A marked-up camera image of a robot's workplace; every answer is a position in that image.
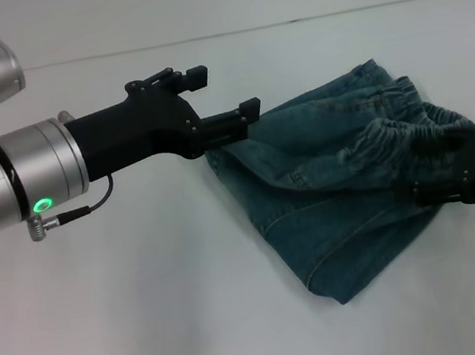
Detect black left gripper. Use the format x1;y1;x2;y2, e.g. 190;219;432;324
56;53;269;187

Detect blue denim shorts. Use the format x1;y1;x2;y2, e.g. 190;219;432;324
193;40;475;324

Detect left arm metal plug cable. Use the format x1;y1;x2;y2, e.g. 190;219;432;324
21;173;121;244

